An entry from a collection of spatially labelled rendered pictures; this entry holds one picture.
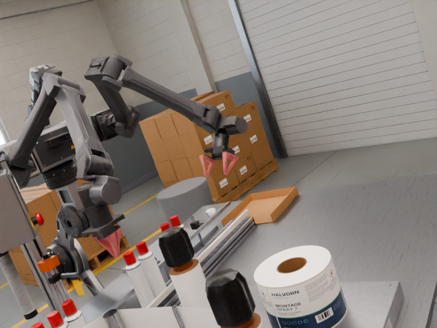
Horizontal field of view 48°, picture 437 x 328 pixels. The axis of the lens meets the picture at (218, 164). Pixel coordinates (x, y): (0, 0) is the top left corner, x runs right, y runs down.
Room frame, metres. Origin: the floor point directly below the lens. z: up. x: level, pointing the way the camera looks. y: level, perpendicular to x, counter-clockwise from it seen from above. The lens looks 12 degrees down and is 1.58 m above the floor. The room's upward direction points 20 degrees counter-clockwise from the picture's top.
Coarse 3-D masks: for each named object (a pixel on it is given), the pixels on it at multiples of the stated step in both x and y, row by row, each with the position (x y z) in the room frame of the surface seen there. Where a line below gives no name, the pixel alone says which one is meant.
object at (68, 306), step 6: (66, 300) 1.30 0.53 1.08; (72, 300) 1.29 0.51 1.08; (66, 306) 1.27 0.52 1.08; (72, 306) 1.28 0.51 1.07; (66, 312) 1.27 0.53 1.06; (72, 312) 1.28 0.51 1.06; (78, 312) 1.29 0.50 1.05; (66, 318) 1.27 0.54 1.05; (72, 318) 1.27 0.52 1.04; (78, 318) 1.27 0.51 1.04; (84, 318) 1.29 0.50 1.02; (72, 324) 1.26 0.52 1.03; (78, 324) 1.27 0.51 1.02; (84, 324) 1.28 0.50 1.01
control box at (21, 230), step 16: (0, 176) 1.27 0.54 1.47; (0, 192) 1.27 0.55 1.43; (16, 192) 1.29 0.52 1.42; (0, 208) 1.26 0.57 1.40; (16, 208) 1.27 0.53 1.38; (0, 224) 1.26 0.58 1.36; (16, 224) 1.27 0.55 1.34; (32, 224) 1.29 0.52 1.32; (0, 240) 1.25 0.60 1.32; (16, 240) 1.26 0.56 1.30
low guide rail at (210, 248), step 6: (246, 210) 2.02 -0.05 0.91; (240, 216) 1.98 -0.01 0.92; (234, 222) 1.93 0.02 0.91; (240, 222) 1.96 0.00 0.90; (228, 228) 1.89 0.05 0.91; (222, 234) 1.84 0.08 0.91; (216, 240) 1.80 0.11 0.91; (210, 246) 1.77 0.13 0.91; (216, 246) 1.79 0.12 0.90; (204, 252) 1.73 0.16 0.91; (210, 252) 1.76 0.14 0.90; (198, 258) 1.69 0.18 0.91; (168, 288) 1.54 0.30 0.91; (174, 288) 1.56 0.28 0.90; (162, 294) 1.51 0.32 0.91; (168, 294) 1.53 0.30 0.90; (156, 300) 1.48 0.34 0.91; (162, 300) 1.50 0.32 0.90; (150, 306) 1.45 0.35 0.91; (156, 306) 1.47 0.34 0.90
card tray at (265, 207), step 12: (264, 192) 2.34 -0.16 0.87; (276, 192) 2.30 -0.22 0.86; (288, 192) 2.27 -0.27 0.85; (240, 204) 2.30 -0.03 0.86; (252, 204) 2.32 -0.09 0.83; (264, 204) 2.26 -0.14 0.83; (276, 204) 2.20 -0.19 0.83; (288, 204) 2.14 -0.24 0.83; (228, 216) 2.20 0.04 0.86; (252, 216) 2.16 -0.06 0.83; (264, 216) 2.10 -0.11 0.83; (276, 216) 2.03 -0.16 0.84
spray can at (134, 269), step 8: (128, 256) 1.49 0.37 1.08; (128, 264) 1.50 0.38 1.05; (136, 264) 1.50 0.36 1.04; (128, 272) 1.49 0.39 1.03; (136, 272) 1.49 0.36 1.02; (136, 280) 1.49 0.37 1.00; (144, 280) 1.50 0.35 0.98; (136, 288) 1.49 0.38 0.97; (144, 288) 1.49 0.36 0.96; (144, 296) 1.49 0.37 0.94; (152, 296) 1.50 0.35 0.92; (144, 304) 1.49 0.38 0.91
